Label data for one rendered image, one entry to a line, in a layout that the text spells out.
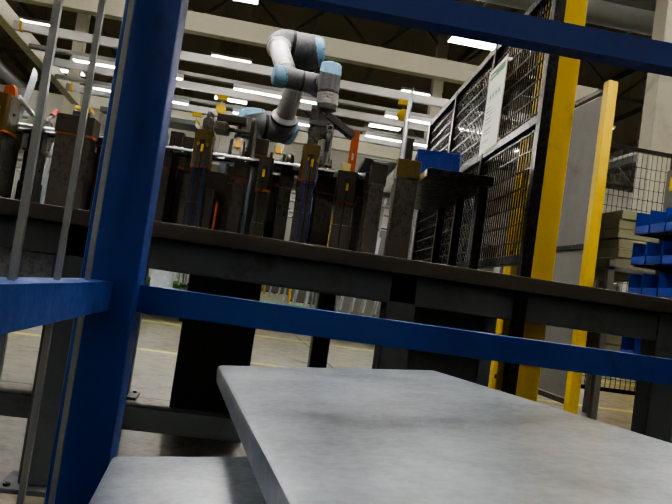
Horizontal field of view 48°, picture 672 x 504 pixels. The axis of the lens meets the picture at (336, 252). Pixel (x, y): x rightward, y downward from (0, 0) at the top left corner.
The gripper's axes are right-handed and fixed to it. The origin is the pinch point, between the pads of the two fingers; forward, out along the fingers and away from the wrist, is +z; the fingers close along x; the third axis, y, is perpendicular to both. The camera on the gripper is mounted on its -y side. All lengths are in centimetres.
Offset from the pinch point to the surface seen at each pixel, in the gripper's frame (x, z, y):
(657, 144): -654, -189, -432
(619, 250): -163, 0, -180
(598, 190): -151, -31, -159
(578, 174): -181, -44, -158
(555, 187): 48, 6, -65
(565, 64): 48, -30, -64
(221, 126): -20.5, -12.2, 39.5
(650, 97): -667, -252, -423
